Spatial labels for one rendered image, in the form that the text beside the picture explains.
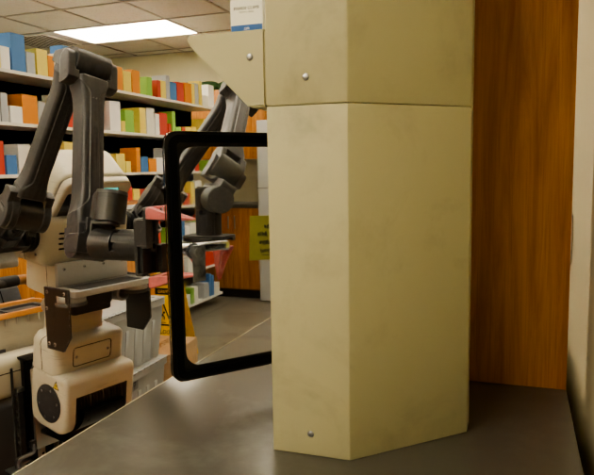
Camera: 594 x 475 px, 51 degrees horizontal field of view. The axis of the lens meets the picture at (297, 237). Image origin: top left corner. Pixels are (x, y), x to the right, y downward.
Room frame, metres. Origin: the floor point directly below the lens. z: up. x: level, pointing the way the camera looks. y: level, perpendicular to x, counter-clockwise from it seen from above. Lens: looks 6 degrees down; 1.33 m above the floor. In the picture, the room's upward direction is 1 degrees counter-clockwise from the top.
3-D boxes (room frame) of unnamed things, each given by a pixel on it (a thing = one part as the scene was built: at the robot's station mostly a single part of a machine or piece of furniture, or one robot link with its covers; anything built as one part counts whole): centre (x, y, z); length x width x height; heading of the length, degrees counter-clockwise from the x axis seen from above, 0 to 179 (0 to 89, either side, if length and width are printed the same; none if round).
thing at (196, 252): (0.98, 0.16, 1.18); 0.02 x 0.02 x 0.06; 31
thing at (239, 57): (1.00, 0.04, 1.46); 0.32 x 0.11 x 0.10; 160
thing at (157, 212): (1.08, 0.22, 1.23); 0.09 x 0.07 x 0.07; 70
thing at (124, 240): (1.11, 0.29, 1.20); 0.07 x 0.07 x 0.10; 70
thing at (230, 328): (1.05, 0.07, 1.19); 0.30 x 0.01 x 0.40; 121
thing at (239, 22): (0.94, 0.06, 1.54); 0.05 x 0.05 x 0.06; 71
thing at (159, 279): (1.08, 0.22, 1.16); 0.09 x 0.07 x 0.07; 70
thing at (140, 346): (3.11, 1.00, 0.49); 0.60 x 0.42 x 0.33; 160
